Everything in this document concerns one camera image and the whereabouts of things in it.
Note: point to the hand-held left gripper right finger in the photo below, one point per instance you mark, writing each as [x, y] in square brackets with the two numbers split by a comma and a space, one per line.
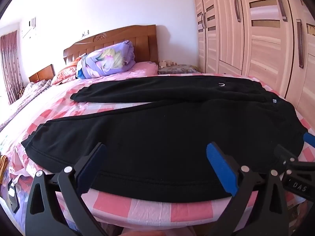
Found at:
[221, 169]

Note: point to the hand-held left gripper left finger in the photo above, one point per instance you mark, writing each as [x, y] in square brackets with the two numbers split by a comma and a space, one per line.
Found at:
[90, 163]

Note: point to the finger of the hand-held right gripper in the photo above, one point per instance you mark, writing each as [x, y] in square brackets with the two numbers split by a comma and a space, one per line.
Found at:
[285, 154]
[309, 137]

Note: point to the black pants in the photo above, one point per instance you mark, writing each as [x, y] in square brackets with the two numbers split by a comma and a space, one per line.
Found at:
[160, 127]

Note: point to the bed with pink checked sheet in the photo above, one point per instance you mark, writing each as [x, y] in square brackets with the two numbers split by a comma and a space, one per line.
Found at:
[61, 108]

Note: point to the black object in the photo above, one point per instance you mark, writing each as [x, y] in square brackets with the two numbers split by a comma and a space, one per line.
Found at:
[14, 199]

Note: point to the orange cloth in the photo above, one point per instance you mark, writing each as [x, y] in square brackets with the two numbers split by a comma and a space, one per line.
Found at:
[3, 169]

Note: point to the orange floral pillow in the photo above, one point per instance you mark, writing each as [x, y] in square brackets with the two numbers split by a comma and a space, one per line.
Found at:
[65, 73]

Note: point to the grey patterned blanket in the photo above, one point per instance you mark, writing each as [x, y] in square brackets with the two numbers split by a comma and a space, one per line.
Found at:
[27, 93]

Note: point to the light wooden wardrobe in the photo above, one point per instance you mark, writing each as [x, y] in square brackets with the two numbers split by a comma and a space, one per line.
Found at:
[265, 41]

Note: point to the purple floral folded quilt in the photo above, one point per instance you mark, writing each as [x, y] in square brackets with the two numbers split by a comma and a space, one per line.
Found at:
[105, 59]

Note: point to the bedside table with floral cloth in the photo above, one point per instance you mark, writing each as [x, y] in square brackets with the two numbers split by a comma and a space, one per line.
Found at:
[179, 69]

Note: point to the pink patterned curtain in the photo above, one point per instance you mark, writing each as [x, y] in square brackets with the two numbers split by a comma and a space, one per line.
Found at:
[9, 66]

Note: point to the white air conditioner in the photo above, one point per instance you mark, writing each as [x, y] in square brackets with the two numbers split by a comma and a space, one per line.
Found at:
[29, 28]

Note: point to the wall socket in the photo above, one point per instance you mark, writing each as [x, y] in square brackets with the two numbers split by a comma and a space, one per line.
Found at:
[85, 33]

